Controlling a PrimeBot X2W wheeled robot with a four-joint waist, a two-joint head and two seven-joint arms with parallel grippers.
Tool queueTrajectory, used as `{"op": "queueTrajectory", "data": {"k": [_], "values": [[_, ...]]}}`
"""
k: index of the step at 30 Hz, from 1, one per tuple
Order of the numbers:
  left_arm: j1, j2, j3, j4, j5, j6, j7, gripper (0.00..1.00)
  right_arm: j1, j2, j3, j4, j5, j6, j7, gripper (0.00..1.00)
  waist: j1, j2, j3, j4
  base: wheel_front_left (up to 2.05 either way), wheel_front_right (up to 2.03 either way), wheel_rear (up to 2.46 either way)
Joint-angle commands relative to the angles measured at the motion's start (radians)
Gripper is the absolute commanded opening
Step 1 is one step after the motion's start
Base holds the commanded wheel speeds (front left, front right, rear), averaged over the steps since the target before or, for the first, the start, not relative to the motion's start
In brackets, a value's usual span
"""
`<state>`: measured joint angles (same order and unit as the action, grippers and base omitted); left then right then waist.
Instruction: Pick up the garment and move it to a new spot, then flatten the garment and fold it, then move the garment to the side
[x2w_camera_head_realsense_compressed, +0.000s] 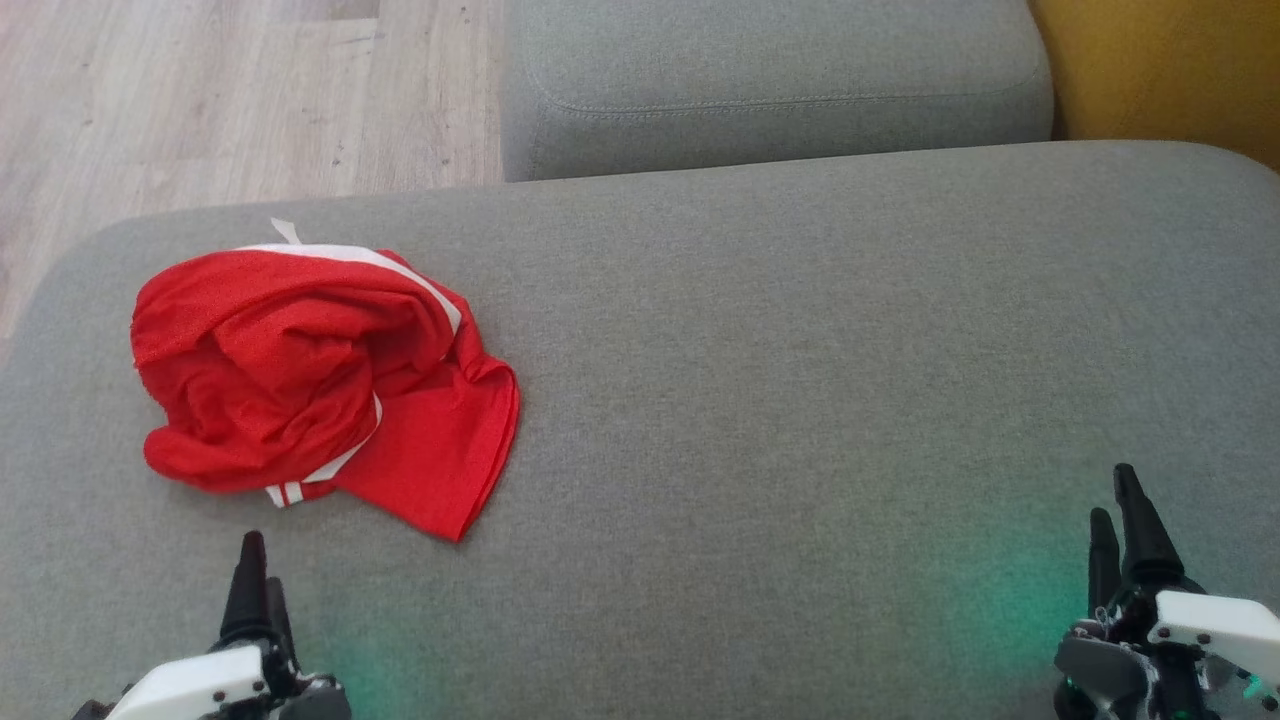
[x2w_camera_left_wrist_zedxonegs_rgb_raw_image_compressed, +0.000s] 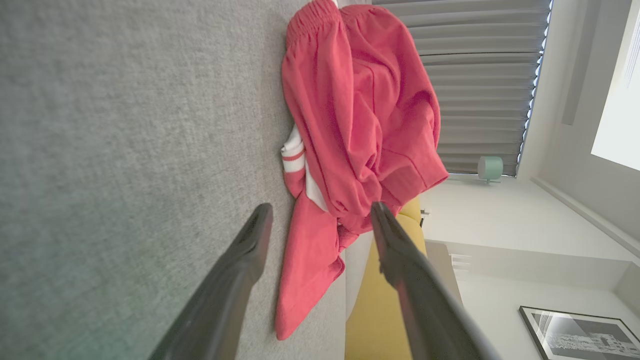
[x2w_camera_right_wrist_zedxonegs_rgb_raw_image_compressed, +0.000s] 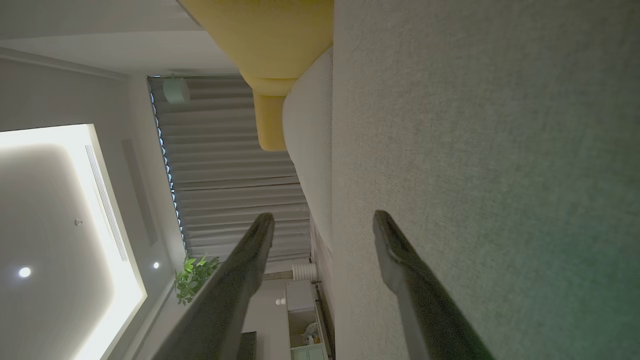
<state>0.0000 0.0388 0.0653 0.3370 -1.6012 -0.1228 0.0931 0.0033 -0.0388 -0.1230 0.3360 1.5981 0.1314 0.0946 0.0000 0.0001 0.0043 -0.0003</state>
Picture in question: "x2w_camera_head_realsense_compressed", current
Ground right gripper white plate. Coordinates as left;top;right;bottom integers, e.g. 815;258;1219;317
1055;463;1280;720

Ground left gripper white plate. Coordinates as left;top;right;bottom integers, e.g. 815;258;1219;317
70;531;353;720

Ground red basketball shorts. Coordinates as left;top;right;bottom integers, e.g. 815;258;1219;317
130;218;466;471

